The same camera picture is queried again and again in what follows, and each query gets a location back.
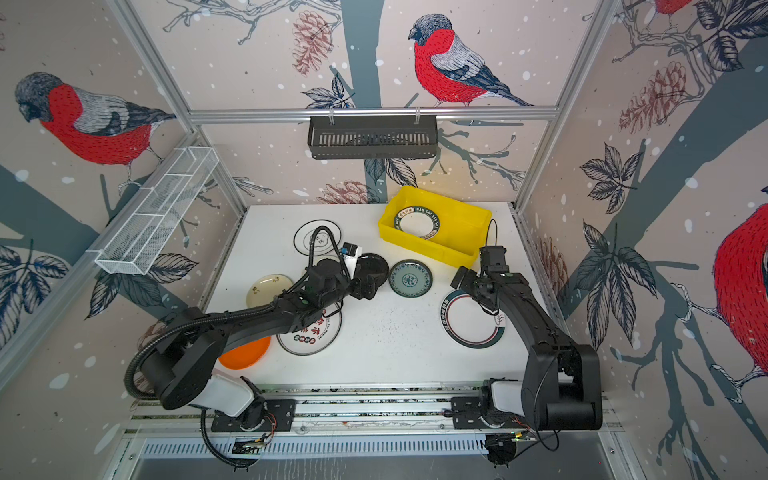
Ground white plate green red rim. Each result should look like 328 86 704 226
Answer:
440 290 507 349

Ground white plate green lettered rim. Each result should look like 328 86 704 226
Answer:
393 206 441 240

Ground white plate red green characters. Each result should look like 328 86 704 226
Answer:
276 305 343 356

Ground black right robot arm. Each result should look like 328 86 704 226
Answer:
451 267 603 431

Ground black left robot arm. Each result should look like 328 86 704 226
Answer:
123 254 389 417

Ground yellow plastic bin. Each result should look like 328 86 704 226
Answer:
378 186 492 268

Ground black round plate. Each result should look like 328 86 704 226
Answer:
355 253 390 288

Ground teal patterned small plate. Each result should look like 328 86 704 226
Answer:
388 260 433 298

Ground white plate thin green rim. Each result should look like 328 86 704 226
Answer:
293 219 342 256

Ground cream plate red seal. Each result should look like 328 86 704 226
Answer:
246 274 293 308

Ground orange plate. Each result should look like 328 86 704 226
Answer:
218 337 272 370

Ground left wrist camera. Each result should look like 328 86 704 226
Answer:
340 242 362 278

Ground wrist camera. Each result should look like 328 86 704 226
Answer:
340 242 362 278
480 245 509 276

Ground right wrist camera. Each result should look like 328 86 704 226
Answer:
480 245 509 276

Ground black hanging wire basket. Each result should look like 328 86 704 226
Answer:
307 115 439 160

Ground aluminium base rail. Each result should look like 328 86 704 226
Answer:
131 383 625 460

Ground white wire mesh basket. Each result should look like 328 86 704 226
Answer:
95 146 219 275

